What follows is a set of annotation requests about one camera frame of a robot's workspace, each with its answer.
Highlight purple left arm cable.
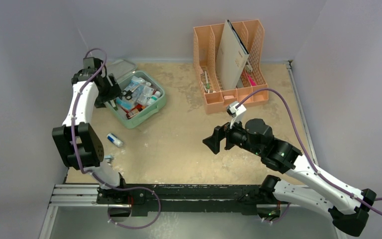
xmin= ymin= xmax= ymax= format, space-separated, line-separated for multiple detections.
xmin=71 ymin=48 xmax=161 ymax=231

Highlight small white blue tube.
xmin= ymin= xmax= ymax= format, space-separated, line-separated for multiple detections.
xmin=107 ymin=133 xmax=124 ymax=148

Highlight blue white stapler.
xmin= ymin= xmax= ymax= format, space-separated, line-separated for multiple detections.
xmin=104 ymin=155 xmax=114 ymax=164

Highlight blue wet wipes pack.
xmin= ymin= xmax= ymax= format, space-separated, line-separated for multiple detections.
xmin=115 ymin=76 xmax=147 ymax=111

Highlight pink item in organizer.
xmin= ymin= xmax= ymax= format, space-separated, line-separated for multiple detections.
xmin=245 ymin=72 xmax=257 ymax=86

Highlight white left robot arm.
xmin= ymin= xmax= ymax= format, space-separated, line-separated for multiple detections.
xmin=52 ymin=56 xmax=128 ymax=204

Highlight black handled scissors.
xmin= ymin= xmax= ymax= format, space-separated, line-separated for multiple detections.
xmin=120 ymin=90 xmax=133 ymax=100

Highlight clear bag alcohol pads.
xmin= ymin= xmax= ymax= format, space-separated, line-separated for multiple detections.
xmin=137 ymin=85 xmax=155 ymax=106

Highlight brown bottle orange cap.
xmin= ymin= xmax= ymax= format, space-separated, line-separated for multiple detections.
xmin=126 ymin=107 xmax=143 ymax=119

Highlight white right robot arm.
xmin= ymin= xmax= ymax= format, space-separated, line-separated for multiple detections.
xmin=202 ymin=119 xmax=377 ymax=237

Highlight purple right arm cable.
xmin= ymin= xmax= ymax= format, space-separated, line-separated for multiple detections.
xmin=236 ymin=88 xmax=382 ymax=224

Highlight small white bottle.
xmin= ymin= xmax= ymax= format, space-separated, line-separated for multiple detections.
xmin=146 ymin=91 xmax=161 ymax=106

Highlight peach desk file organizer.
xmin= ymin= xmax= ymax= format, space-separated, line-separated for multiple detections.
xmin=193 ymin=19 xmax=269 ymax=114

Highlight beige folder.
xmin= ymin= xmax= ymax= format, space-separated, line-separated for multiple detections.
xmin=215 ymin=19 xmax=250 ymax=91

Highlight green medicine case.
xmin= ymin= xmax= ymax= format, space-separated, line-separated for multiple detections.
xmin=105 ymin=59 xmax=167 ymax=129

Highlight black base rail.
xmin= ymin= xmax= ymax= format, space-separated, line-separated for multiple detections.
xmin=97 ymin=179 xmax=292 ymax=219

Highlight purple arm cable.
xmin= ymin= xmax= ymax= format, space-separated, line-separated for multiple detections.
xmin=71 ymin=48 xmax=161 ymax=231
xmin=236 ymin=88 xmax=382 ymax=224

